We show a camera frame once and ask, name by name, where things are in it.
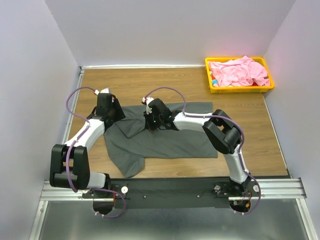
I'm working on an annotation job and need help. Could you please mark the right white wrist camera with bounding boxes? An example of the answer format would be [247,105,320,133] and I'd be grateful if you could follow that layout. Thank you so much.
[141,96,154,105]

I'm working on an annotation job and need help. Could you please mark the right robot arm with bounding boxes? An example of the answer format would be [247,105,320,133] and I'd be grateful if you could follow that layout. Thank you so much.
[142,97,251,196]

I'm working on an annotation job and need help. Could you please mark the yellow plastic bin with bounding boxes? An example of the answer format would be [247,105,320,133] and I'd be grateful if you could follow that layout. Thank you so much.
[205,56,275,94]

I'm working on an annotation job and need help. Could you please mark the grey t shirt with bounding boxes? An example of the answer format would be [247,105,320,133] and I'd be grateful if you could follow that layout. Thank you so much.
[103,105,218,178]

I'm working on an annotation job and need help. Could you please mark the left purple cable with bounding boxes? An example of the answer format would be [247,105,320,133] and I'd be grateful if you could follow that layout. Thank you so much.
[65,86,127,220]

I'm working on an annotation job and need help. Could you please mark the pink t shirt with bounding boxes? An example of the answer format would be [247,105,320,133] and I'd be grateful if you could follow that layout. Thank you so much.
[208,55,270,88]

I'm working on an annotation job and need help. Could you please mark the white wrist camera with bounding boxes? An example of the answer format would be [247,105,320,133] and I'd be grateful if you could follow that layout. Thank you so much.
[94,87,110,96]
[141,96,154,105]

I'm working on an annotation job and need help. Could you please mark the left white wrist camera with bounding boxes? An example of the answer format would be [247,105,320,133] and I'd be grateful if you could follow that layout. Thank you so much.
[94,87,110,96]

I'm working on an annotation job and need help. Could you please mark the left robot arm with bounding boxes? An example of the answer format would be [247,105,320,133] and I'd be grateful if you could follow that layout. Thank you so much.
[49,92,125,198]

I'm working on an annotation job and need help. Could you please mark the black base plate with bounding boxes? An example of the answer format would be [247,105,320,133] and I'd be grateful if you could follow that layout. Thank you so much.
[82,177,259,213]

